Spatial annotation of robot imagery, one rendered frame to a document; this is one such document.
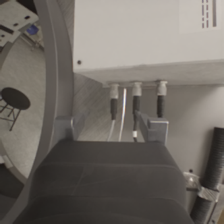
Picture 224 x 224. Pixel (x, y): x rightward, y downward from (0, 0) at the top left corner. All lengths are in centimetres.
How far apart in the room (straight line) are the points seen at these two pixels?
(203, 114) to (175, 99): 5
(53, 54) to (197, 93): 25
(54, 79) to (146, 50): 18
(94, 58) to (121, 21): 5
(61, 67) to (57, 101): 6
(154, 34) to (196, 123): 16
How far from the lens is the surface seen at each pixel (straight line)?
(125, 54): 17
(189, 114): 28
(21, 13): 98
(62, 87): 31
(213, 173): 27
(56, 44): 32
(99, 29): 19
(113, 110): 25
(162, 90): 24
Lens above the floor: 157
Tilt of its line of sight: 15 degrees down
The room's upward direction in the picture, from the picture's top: 47 degrees clockwise
